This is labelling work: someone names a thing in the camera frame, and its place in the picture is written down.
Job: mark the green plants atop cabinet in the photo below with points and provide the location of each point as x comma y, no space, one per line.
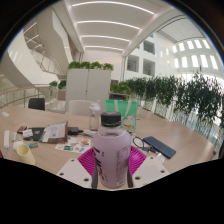
90,65

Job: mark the pale yellow mug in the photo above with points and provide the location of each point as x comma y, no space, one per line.
26,155

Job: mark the small green pack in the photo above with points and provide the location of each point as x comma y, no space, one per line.
33,145

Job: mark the purple drink bottle black cap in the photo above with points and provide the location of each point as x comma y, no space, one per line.
111,153

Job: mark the white round pouch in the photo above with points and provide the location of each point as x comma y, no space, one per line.
17,144

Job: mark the white sheet of paper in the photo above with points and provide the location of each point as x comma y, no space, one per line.
5,114

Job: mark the row of hanging green plants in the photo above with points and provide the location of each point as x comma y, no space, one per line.
196,96

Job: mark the low green planter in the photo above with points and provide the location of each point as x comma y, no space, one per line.
120,89

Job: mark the dark blue flat keyboard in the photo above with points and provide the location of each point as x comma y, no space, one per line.
160,146

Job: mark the ceiling light strips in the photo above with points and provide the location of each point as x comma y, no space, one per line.
108,24

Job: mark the white cabinet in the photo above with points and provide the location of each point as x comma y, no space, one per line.
87,86

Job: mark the green tote bag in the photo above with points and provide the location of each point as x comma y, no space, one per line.
128,111

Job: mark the black chair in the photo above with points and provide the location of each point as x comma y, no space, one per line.
36,104

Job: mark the glass balustrade with wooden rail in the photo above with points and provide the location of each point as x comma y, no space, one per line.
16,96

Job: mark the printed booklet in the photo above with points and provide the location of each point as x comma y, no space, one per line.
55,131

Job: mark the black tablet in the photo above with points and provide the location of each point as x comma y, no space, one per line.
37,133

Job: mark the white power strip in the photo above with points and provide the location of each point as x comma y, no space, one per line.
6,139

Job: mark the clear shaker bottle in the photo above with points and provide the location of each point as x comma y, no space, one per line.
94,118

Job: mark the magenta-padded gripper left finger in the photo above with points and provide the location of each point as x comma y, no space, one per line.
75,171

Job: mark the small potted plants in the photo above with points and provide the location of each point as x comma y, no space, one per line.
57,85

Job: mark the white plastic packet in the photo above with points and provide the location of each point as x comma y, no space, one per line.
160,157

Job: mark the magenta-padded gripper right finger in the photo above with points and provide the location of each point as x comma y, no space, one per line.
150,170

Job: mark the red and black phone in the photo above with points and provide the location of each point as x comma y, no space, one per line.
22,129

